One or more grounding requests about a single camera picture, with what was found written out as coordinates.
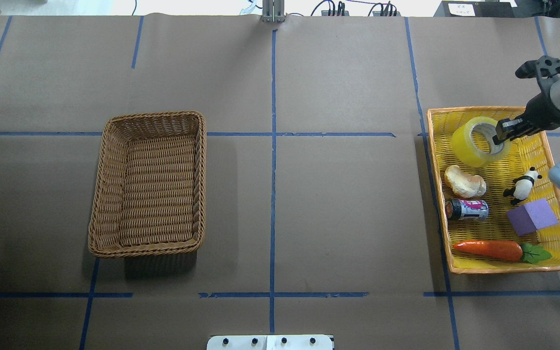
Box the toy orange carrot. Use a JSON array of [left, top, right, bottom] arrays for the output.
[[453, 240, 553, 264]]

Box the small drink can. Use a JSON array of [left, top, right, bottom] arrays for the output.
[[445, 198, 490, 221]]

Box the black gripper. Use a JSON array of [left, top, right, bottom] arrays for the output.
[[491, 94, 560, 145]]

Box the yellow tape roll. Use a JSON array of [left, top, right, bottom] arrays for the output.
[[451, 117, 511, 168]]

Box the aluminium frame post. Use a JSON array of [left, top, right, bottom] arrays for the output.
[[260, 0, 286, 23]]

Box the brown wicker basket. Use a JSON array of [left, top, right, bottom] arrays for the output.
[[87, 111, 207, 259]]

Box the black box with label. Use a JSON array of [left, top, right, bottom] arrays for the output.
[[433, 0, 515, 18]]

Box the toy bread croissant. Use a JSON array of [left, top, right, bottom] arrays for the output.
[[444, 165, 488, 198]]

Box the toy panda figure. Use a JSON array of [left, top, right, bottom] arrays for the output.
[[503, 167, 543, 206]]

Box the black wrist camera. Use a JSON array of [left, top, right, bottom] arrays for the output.
[[515, 55, 560, 78]]

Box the purple foam cube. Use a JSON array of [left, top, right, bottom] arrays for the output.
[[506, 198, 559, 237]]

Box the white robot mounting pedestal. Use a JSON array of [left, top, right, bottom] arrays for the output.
[[206, 334, 335, 350]]

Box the yellow plastic basket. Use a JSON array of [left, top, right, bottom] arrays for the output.
[[424, 106, 560, 273]]

